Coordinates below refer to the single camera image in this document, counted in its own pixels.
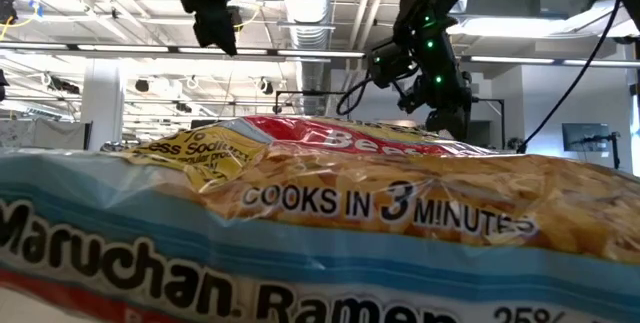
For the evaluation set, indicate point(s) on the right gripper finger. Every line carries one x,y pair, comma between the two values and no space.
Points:
447,130

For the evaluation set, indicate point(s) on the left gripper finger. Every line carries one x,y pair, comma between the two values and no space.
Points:
217,33

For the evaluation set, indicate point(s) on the blue beef ramen packet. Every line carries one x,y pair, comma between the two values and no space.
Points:
320,233

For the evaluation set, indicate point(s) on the black computer monitor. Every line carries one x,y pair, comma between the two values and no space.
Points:
202,123

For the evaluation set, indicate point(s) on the long white light strip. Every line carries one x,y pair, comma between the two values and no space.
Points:
320,53

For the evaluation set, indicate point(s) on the white square column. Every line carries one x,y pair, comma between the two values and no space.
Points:
102,108

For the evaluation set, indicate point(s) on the black flat monitor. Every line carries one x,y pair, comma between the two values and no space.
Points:
586,137

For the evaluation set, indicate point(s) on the black cylindrical bin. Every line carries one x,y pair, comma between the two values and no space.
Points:
115,146

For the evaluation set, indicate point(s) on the grey partition panel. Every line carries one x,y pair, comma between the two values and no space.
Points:
45,135

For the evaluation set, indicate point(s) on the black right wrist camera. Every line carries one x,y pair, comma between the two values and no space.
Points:
412,100

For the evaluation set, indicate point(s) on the ribbed silver air duct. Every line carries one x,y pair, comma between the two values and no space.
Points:
307,3

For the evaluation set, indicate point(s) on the black dome camera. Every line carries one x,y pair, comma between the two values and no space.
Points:
6,10

